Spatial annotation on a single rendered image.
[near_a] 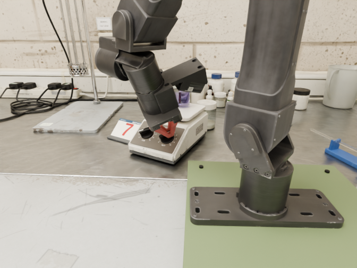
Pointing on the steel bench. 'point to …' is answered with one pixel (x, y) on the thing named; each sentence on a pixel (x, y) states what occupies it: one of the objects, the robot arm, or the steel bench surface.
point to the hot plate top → (191, 111)
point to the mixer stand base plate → (79, 117)
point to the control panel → (154, 142)
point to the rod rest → (351, 160)
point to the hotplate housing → (195, 134)
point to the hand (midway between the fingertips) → (169, 132)
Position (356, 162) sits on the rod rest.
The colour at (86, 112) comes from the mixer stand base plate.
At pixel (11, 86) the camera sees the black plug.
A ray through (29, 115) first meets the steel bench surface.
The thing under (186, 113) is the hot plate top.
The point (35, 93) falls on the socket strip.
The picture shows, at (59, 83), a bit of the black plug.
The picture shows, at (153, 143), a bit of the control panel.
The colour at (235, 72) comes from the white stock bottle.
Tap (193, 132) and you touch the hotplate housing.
